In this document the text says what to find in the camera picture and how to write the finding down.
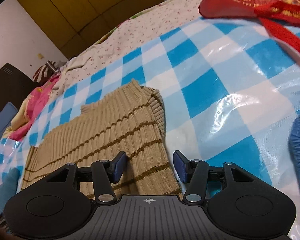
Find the tan striped knit sweater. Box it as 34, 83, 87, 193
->
21, 80, 181, 196

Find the blue white checkered plastic sheet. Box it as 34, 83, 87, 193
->
0, 18, 300, 239

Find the pink floral quilt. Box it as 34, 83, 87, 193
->
2, 74, 60, 141

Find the teal folded garment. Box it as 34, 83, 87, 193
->
0, 167, 20, 214

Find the dark wooden cabinet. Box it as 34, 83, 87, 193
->
0, 63, 39, 112

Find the white floral bed sheet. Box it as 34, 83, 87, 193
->
50, 0, 202, 100

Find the brown wooden wardrobe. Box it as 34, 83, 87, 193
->
17, 0, 164, 59

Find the red gold printed bag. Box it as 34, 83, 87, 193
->
198, 0, 300, 57

